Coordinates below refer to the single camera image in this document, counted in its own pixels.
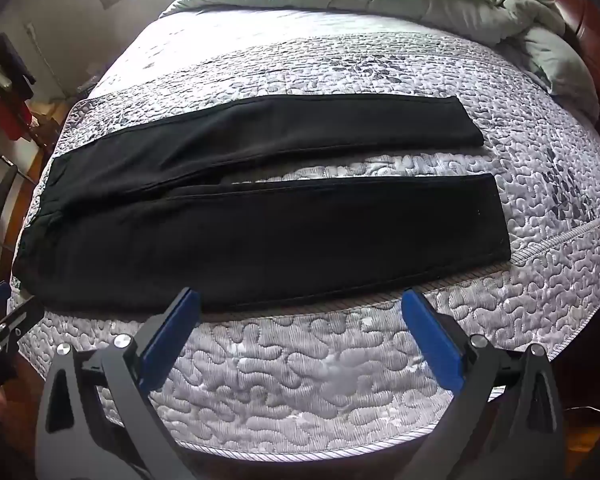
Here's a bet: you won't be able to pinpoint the red hanging garment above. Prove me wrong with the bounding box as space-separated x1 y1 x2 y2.
0 101 34 142

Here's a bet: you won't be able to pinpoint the grey quilted bedspread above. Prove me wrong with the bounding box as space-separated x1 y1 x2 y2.
5 7 600 466

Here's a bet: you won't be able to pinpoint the black mesh chair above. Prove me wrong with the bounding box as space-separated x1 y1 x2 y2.
0 150 23 248

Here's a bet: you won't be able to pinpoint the black pants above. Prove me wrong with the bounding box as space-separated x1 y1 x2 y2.
12 92 512 313

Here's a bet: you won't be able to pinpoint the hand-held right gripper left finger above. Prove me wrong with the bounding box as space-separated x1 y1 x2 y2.
34 287 202 480

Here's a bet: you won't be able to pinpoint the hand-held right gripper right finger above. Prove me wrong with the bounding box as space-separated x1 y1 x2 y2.
401 287 567 480

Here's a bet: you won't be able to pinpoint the brown wooden headboard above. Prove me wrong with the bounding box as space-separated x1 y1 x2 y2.
467 0 600 133

